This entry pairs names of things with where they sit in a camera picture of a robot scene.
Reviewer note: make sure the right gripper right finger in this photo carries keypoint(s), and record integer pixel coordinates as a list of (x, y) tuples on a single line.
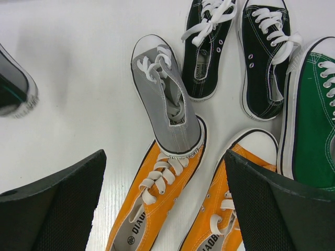
[(277, 213)]

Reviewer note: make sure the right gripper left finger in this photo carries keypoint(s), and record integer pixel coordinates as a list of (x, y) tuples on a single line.
[(55, 212)]

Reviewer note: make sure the grey sneaker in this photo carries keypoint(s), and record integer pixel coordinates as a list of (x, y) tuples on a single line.
[(19, 92), (178, 131)]

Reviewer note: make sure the orange sneaker right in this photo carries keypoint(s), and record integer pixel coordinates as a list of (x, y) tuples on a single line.
[(216, 225)]

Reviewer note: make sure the orange sneaker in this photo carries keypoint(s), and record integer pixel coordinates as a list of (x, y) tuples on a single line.
[(216, 225), (154, 191)]

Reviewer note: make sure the green sneaker left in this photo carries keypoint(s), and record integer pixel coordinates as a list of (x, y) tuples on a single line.
[(306, 149)]

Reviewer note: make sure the orange sneaker left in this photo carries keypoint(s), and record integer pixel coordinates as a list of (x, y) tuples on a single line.
[(154, 191)]

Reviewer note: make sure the black sneaker back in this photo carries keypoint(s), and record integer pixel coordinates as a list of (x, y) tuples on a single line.
[(267, 44)]

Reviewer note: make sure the black sneaker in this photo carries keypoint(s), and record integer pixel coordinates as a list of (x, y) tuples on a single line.
[(208, 24), (267, 44)]

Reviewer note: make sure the black sneaker front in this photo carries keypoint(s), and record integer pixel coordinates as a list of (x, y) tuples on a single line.
[(208, 24)]

